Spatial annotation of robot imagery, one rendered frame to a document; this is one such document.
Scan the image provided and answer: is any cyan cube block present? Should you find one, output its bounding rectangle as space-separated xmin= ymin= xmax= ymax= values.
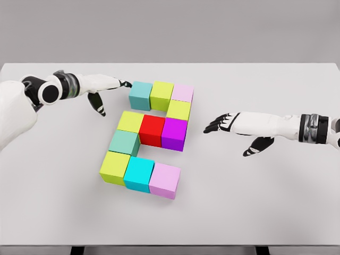
xmin=123 ymin=156 xmax=155 ymax=194

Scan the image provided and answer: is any purple cube block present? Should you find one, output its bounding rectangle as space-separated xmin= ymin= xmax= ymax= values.
xmin=160 ymin=117 xmax=188 ymax=152

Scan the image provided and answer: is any yellow-green cube block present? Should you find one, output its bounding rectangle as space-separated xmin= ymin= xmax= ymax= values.
xmin=165 ymin=99 xmax=192 ymax=122
xmin=116 ymin=110 xmax=145 ymax=134
xmin=149 ymin=81 xmax=175 ymax=112
xmin=99 ymin=150 xmax=131 ymax=186

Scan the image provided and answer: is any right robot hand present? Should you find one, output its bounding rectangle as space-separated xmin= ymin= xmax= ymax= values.
xmin=203 ymin=112 xmax=275 ymax=158

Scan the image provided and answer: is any red cube block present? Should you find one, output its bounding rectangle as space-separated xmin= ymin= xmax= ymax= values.
xmin=138 ymin=114 xmax=166 ymax=148

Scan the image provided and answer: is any mint green cube block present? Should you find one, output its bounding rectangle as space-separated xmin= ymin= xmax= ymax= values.
xmin=108 ymin=129 xmax=141 ymax=157

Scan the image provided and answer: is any teal cube block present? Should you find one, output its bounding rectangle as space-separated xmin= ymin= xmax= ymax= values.
xmin=128 ymin=81 xmax=154 ymax=111

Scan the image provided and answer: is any light pink cube block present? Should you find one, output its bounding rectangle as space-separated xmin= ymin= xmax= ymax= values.
xmin=171 ymin=83 xmax=195 ymax=103
xmin=148 ymin=162 xmax=182 ymax=200

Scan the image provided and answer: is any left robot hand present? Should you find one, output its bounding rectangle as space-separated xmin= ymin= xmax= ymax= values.
xmin=87 ymin=74 xmax=133 ymax=117

